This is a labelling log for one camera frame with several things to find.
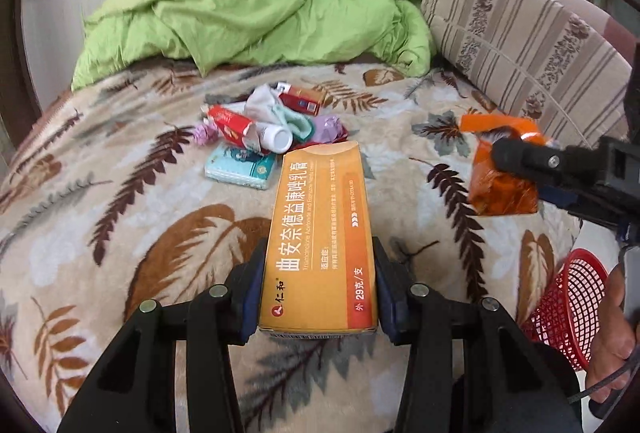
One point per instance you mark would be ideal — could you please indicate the red mesh basket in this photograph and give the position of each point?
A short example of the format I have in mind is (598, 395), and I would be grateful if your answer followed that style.
(560, 313)

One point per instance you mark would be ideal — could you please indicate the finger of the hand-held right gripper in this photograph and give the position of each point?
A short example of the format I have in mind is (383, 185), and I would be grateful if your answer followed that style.
(562, 200)
(530, 160)

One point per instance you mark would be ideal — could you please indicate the leaf printed blanket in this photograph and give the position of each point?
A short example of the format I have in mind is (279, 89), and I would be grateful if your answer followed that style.
(125, 213)

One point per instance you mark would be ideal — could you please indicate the orange medicine box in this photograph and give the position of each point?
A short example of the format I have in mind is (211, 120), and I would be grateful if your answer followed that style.
(320, 238)

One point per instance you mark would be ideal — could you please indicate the purple paper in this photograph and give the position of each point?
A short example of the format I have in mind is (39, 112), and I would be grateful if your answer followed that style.
(205, 134)

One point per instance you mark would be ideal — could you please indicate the white plastic bottle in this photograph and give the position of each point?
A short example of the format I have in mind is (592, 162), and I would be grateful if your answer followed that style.
(276, 138)

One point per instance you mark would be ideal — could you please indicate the orange plastic wrapper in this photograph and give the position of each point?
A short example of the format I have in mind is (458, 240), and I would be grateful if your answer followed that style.
(500, 198)

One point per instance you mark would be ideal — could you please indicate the white cloth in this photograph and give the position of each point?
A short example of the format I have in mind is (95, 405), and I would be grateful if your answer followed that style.
(262, 105)

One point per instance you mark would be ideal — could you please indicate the person's right hand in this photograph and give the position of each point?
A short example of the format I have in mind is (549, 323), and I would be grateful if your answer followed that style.
(610, 348)

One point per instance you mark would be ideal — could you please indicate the green quilt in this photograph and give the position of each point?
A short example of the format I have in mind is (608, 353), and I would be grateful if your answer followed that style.
(250, 18)

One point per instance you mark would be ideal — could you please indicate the wooden window frame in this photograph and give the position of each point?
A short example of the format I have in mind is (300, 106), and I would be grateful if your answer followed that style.
(15, 78)

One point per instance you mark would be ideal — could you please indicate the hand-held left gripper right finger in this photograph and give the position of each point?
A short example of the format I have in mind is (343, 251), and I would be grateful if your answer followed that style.
(387, 300)

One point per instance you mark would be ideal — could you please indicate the striped sofa cushion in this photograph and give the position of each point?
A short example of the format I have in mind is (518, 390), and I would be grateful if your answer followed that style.
(525, 38)

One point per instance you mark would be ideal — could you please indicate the mint green sock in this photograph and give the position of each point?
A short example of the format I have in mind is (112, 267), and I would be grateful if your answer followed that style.
(295, 123)

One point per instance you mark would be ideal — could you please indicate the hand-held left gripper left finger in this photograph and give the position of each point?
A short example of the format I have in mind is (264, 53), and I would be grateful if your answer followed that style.
(252, 295)

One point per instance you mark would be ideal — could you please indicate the red cigarette box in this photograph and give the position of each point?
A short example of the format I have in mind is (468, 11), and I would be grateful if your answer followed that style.
(300, 102)

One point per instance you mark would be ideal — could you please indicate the purple and red plastic bag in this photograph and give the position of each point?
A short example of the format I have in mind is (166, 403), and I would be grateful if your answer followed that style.
(327, 129)

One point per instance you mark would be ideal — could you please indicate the teal tissue pack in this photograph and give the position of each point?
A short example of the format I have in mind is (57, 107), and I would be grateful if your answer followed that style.
(235, 165)

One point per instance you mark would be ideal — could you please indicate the red toothpaste tube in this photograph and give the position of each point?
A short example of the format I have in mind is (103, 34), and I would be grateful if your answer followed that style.
(227, 123)

